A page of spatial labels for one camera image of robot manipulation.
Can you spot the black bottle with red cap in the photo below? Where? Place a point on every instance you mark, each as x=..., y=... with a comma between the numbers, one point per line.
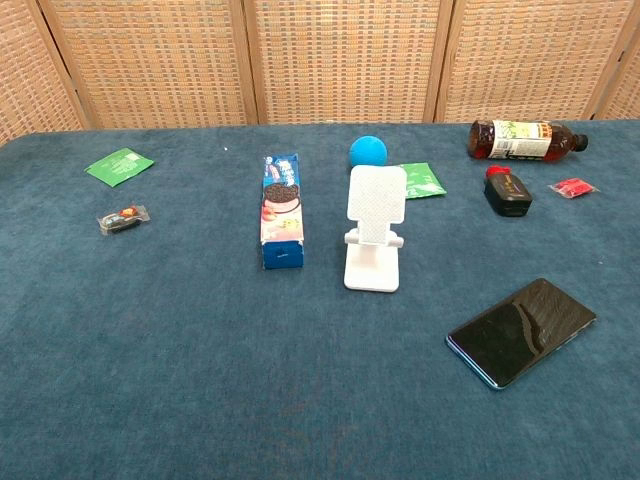
x=507, y=193

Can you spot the blue Oreo cookie box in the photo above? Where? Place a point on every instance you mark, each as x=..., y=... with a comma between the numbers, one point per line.
x=281, y=210

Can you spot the black smartphone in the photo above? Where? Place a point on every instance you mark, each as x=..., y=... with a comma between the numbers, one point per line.
x=520, y=332

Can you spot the woven rattan folding screen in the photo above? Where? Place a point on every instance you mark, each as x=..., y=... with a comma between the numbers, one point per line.
x=320, y=57

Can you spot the blue ball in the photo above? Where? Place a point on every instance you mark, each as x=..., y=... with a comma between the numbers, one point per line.
x=367, y=151

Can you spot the red wrapped candy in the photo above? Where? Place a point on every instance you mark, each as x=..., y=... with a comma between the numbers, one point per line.
x=573, y=188

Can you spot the dark wrapped snack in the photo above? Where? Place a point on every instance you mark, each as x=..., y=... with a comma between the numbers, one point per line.
x=122, y=218

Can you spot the white phone stand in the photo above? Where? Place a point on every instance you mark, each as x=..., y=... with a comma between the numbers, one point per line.
x=375, y=215

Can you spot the brown tea bottle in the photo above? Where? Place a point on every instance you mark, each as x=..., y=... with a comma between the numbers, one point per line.
x=525, y=141

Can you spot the green sachet with white print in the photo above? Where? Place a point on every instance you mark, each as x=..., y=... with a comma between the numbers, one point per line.
x=118, y=166
x=424, y=181

